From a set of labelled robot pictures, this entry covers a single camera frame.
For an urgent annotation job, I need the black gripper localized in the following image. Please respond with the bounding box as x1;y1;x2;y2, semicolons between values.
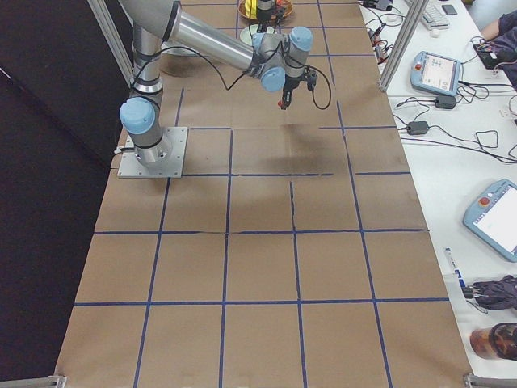
280;66;317;110
257;15;279;33

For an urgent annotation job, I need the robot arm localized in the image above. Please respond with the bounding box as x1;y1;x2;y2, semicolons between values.
255;0;277;33
120;1;317;167

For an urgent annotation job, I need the light green plate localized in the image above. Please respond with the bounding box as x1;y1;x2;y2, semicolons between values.
239;24;261;47

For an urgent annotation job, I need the yellow banana bunch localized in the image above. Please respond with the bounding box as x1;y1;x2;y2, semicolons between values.
243;0;257;19

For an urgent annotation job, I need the brown wicker basket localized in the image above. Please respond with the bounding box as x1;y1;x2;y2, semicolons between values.
237;0;293;20

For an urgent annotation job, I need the black power adapter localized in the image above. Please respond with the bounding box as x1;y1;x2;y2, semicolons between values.
434;95;457;110
406;121;429;136

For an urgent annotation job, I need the blue teach pendant far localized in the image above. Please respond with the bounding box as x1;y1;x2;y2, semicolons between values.
410;51;463;97

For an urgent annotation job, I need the blue teach pendant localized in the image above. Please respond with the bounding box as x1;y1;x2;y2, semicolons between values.
410;51;463;97
463;179;517;263

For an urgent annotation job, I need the white keyboard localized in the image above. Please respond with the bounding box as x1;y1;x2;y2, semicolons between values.
421;1;450;31

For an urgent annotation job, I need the black smartphone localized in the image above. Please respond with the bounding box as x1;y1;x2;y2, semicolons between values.
441;4;457;15

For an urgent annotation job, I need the blue teach pendant near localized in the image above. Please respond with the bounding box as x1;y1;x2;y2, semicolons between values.
463;179;517;263

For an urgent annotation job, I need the dark folded umbrella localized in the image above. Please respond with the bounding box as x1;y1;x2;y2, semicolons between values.
462;275;516;310

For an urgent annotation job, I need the brown glass bottle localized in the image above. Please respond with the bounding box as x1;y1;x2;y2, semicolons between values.
469;323;516;361

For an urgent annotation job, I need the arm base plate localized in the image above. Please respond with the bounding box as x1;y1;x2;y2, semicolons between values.
117;127;188;179

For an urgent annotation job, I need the aluminium frame post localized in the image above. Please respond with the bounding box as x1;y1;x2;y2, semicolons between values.
378;0;428;92

